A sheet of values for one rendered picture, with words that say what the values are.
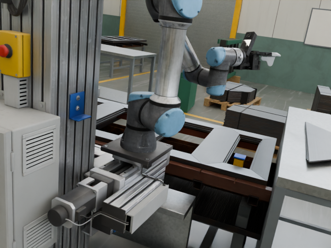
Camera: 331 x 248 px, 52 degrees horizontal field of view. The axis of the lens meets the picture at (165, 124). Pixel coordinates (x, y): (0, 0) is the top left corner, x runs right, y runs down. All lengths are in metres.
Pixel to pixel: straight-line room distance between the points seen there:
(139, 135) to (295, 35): 8.83
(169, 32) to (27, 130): 0.54
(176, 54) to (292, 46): 8.87
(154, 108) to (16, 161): 0.49
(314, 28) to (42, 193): 9.22
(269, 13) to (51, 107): 9.21
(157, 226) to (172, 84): 0.99
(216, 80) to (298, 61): 8.64
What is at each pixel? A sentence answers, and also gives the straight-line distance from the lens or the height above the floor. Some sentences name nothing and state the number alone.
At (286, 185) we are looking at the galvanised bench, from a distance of 1.36.
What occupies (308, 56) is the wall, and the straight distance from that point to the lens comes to 9.96.
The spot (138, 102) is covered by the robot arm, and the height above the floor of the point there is 1.24.
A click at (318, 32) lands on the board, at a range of 9.91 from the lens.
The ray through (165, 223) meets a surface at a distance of 1.94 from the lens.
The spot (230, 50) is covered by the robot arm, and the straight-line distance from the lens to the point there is 1.40.
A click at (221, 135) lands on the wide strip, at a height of 0.85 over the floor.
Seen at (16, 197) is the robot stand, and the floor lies 1.02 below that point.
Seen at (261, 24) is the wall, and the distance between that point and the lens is 10.11.
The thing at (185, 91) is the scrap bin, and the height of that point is 0.38.
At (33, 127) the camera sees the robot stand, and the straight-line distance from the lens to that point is 1.04.
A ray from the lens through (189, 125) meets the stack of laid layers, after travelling 2.46.
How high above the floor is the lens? 1.57
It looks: 18 degrees down
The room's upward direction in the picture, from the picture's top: 7 degrees clockwise
